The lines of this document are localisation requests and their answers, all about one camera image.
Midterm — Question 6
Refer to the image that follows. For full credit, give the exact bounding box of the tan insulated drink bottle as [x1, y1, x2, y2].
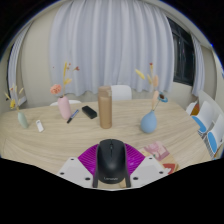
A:
[97, 85, 113, 130]

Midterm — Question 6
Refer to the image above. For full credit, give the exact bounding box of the black rectangular case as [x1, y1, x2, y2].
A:
[81, 105, 98, 120]

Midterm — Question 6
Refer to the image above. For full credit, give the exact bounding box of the wide white curtain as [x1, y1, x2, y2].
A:
[49, 0, 175, 97]

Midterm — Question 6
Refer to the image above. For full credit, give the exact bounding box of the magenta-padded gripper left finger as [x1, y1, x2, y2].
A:
[56, 143, 101, 188]

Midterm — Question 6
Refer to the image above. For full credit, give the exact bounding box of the blue vase with dried flowers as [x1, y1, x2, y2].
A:
[134, 62, 169, 134]

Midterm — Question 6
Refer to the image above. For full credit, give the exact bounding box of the dark window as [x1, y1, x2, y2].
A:
[166, 16, 196, 87]

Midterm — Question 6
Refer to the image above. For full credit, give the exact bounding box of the white chair with blue seat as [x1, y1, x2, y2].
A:
[191, 100, 214, 133]
[203, 114, 224, 158]

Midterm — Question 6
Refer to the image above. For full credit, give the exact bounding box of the small white remote control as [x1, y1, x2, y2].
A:
[35, 119, 45, 133]

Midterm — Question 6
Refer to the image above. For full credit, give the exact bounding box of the small white chair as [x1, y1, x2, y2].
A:
[185, 99, 200, 116]

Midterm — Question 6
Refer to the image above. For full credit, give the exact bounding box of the green vase with yellow flowers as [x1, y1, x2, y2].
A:
[3, 83, 30, 130]

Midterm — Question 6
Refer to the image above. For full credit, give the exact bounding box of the black computer mouse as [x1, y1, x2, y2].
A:
[94, 138, 129, 185]

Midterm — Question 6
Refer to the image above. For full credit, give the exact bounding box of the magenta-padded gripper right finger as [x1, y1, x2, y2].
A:
[123, 143, 170, 188]

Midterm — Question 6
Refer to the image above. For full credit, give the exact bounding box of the blue capped marker pen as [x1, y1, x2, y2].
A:
[66, 109, 80, 124]

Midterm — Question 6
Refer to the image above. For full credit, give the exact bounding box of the pink vase with orange flowers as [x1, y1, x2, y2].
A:
[49, 61, 81, 120]

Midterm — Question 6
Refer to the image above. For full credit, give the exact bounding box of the narrow white curtain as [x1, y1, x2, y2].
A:
[190, 33, 206, 98]
[7, 21, 34, 108]

